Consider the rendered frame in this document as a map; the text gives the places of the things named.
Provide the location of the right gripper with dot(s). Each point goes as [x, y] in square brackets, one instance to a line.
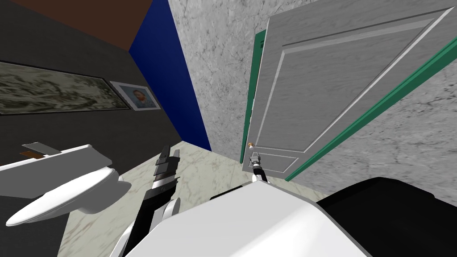
[255, 158]

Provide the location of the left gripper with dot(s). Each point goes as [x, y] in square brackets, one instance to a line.
[167, 170]

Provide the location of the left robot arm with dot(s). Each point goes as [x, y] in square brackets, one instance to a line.
[154, 201]

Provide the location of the small framed portrait picture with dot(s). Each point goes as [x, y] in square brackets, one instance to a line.
[137, 96]

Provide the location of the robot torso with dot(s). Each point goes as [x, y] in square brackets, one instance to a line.
[250, 225]

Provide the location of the grey panelled door leaf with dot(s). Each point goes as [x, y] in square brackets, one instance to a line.
[321, 89]

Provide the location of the white toilet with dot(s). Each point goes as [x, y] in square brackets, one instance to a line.
[68, 178]

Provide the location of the wide landscape painting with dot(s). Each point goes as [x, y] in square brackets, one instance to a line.
[53, 92]

